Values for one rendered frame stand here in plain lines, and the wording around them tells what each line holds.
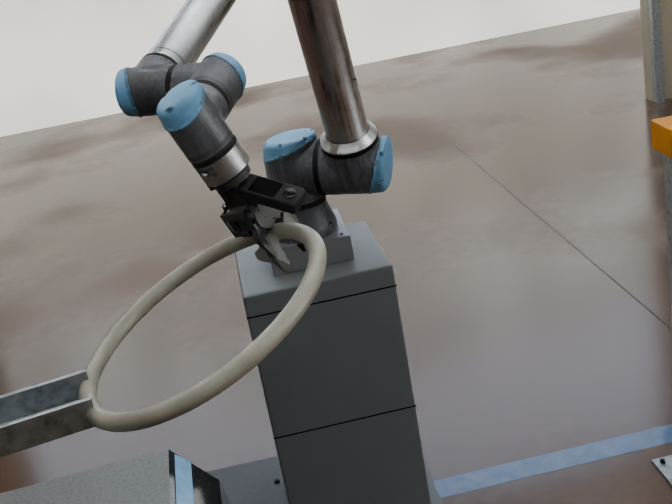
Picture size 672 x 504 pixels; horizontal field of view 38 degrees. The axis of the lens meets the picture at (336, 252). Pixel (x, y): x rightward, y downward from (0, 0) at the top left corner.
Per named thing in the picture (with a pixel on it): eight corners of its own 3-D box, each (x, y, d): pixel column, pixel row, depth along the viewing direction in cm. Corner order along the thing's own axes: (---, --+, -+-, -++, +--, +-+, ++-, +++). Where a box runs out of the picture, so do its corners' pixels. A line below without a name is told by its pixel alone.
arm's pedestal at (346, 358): (270, 483, 323) (216, 245, 293) (417, 448, 327) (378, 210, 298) (287, 580, 276) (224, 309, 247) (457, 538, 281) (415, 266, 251)
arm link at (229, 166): (245, 132, 169) (216, 166, 164) (260, 154, 172) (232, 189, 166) (211, 141, 175) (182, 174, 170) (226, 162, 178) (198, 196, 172)
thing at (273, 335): (98, 488, 141) (86, 474, 140) (76, 356, 185) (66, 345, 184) (371, 286, 145) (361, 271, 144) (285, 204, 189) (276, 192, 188)
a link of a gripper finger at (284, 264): (272, 273, 182) (252, 230, 179) (295, 271, 178) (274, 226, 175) (262, 282, 180) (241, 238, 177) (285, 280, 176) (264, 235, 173)
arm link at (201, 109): (206, 69, 166) (185, 98, 158) (245, 127, 171) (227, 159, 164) (164, 88, 170) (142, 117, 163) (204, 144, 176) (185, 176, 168)
